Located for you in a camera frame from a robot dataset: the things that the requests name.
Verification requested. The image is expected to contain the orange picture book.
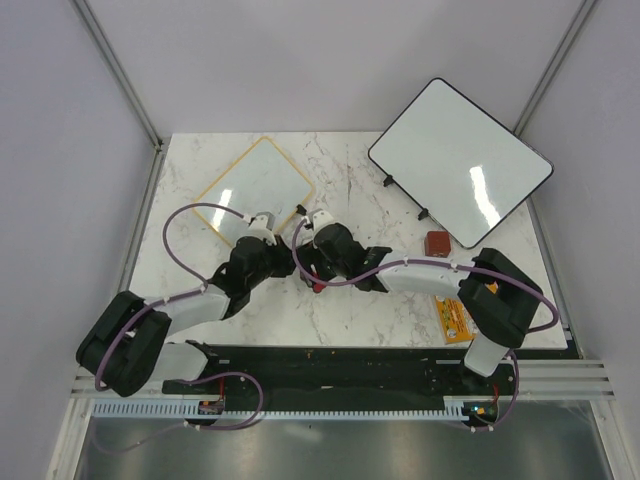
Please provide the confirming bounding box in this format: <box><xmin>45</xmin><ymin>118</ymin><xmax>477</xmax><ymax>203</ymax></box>
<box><xmin>434</xmin><ymin>296</ymin><xmax>474</xmax><ymax>344</ymax></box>

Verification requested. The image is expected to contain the aluminium extrusion rail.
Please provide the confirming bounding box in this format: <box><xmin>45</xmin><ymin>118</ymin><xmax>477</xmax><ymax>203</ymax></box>
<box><xmin>70</xmin><ymin>359</ymin><xmax>615</xmax><ymax>401</ymax></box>

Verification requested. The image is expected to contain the yellow-framed small whiteboard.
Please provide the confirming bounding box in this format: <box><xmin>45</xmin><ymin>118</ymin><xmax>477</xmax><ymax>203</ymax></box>
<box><xmin>194</xmin><ymin>136</ymin><xmax>314</xmax><ymax>246</ymax></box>

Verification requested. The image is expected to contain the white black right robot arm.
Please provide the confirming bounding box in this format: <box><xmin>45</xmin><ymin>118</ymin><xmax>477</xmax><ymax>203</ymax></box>
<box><xmin>292</xmin><ymin>223</ymin><xmax>557</xmax><ymax>394</ymax></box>

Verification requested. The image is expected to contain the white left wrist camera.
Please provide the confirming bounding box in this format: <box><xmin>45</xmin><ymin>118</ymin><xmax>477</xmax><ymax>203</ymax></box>
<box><xmin>247</xmin><ymin>212</ymin><xmax>275</xmax><ymax>242</ymax></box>

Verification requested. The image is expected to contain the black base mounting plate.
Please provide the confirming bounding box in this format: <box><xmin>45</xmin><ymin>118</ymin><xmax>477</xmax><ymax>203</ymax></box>
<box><xmin>159</xmin><ymin>343</ymin><xmax>585</xmax><ymax>401</ymax></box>

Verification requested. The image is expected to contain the brown red eraser block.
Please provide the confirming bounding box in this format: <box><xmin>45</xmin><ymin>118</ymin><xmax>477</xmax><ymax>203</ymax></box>
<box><xmin>424</xmin><ymin>230</ymin><xmax>452</xmax><ymax>258</ymax></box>

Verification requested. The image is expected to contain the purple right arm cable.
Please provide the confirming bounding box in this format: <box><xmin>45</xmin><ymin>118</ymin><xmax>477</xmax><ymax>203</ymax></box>
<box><xmin>290</xmin><ymin>219</ymin><xmax>560</xmax><ymax>434</ymax></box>

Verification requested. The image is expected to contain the white slotted cable duct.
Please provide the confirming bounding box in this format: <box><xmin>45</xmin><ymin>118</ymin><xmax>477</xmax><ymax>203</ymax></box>
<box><xmin>91</xmin><ymin>398</ymin><xmax>496</xmax><ymax>421</ymax></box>

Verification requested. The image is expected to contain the black-framed large whiteboard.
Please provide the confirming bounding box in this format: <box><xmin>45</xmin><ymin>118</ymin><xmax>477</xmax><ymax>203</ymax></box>
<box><xmin>368</xmin><ymin>78</ymin><xmax>554</xmax><ymax>249</ymax></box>

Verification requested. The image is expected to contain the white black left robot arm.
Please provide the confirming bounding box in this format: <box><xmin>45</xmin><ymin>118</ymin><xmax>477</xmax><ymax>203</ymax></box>
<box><xmin>75</xmin><ymin>236</ymin><xmax>295</xmax><ymax>397</ymax></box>

